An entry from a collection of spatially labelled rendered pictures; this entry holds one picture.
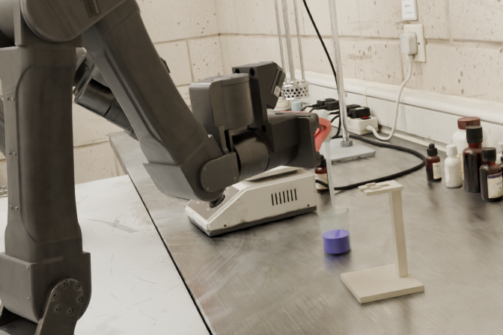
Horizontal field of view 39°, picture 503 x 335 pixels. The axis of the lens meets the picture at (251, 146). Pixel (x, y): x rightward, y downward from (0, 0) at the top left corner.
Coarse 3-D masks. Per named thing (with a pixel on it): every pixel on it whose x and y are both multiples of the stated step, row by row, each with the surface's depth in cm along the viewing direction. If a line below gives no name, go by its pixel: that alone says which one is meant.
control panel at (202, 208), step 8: (224, 192) 117; (232, 192) 115; (192, 200) 123; (200, 200) 121; (224, 200) 115; (192, 208) 120; (200, 208) 118; (208, 208) 116; (216, 208) 114; (208, 216) 114
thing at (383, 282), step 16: (368, 192) 83; (384, 192) 83; (400, 192) 84; (400, 208) 85; (400, 224) 85; (400, 240) 86; (400, 256) 86; (352, 272) 90; (368, 272) 89; (384, 272) 88; (400, 272) 86; (352, 288) 85; (368, 288) 84; (384, 288) 84; (400, 288) 83; (416, 288) 83
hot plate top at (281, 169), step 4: (276, 168) 116; (280, 168) 116; (284, 168) 116; (288, 168) 117; (292, 168) 117; (296, 168) 117; (300, 168) 117; (264, 172) 115; (268, 172) 115; (272, 172) 116; (276, 172) 116; (280, 172) 116; (284, 172) 117; (252, 176) 114; (256, 176) 115; (260, 176) 115; (264, 176) 115
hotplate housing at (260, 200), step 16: (272, 176) 118; (288, 176) 117; (304, 176) 118; (240, 192) 114; (256, 192) 115; (272, 192) 116; (288, 192) 117; (304, 192) 118; (224, 208) 113; (240, 208) 114; (256, 208) 115; (272, 208) 116; (288, 208) 117; (304, 208) 119; (208, 224) 113; (224, 224) 113; (240, 224) 115; (256, 224) 116
